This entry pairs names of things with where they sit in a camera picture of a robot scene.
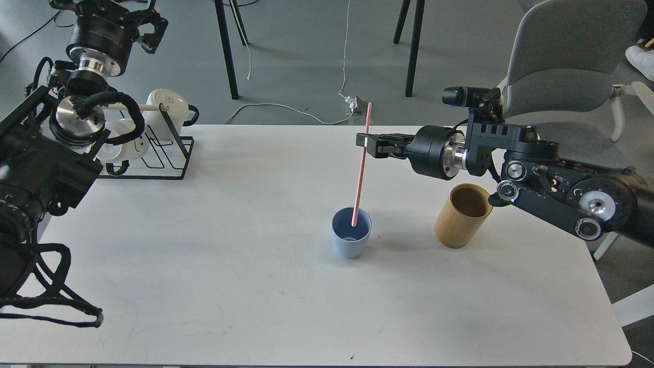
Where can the white shoe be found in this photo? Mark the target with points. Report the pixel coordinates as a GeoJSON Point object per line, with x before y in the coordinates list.
{"type": "Point", "coordinates": [641, 59]}

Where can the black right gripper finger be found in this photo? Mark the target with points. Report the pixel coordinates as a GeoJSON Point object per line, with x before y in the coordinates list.
{"type": "Point", "coordinates": [392, 139]}
{"type": "Point", "coordinates": [387, 151]}

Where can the blue plastic cup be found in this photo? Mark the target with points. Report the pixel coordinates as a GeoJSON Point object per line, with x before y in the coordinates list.
{"type": "Point", "coordinates": [348, 240]}

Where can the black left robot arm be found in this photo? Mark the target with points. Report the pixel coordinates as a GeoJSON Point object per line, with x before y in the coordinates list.
{"type": "Point", "coordinates": [50, 143]}

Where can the black table leg left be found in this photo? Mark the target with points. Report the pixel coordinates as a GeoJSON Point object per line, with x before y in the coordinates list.
{"type": "Point", "coordinates": [220, 9]}

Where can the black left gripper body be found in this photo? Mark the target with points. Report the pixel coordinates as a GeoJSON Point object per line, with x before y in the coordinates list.
{"type": "Point", "coordinates": [106, 30]}

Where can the black table leg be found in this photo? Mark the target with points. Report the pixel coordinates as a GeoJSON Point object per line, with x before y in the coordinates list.
{"type": "Point", "coordinates": [415, 39]}
{"type": "Point", "coordinates": [220, 9]}

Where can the black table leg right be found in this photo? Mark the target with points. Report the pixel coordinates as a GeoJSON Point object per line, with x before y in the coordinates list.
{"type": "Point", "coordinates": [415, 39]}

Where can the white power adapter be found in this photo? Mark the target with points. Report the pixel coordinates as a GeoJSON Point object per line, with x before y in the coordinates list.
{"type": "Point", "coordinates": [356, 105]}

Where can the black wire mug rack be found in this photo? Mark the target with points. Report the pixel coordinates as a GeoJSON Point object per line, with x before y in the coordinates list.
{"type": "Point", "coordinates": [165, 160]}

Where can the white mug front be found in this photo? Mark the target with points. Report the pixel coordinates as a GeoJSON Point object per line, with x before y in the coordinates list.
{"type": "Point", "coordinates": [132, 150]}

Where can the bamboo cylindrical holder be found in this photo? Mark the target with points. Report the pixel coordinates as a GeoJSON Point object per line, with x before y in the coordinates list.
{"type": "Point", "coordinates": [462, 215]}

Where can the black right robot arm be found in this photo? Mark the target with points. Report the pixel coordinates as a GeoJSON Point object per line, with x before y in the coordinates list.
{"type": "Point", "coordinates": [584, 200]}

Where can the grey office chair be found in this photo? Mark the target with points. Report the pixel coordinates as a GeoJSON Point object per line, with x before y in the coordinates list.
{"type": "Point", "coordinates": [564, 54]}

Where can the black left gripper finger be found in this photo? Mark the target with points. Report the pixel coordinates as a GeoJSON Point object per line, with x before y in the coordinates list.
{"type": "Point", "coordinates": [150, 41]}

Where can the pink chopstick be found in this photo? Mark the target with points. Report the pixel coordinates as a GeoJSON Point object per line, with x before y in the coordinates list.
{"type": "Point", "coordinates": [354, 218]}

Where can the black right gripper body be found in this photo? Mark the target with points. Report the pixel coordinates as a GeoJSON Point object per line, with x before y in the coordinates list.
{"type": "Point", "coordinates": [432, 151]}

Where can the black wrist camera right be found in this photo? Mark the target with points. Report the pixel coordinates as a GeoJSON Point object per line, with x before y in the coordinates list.
{"type": "Point", "coordinates": [484, 99]}

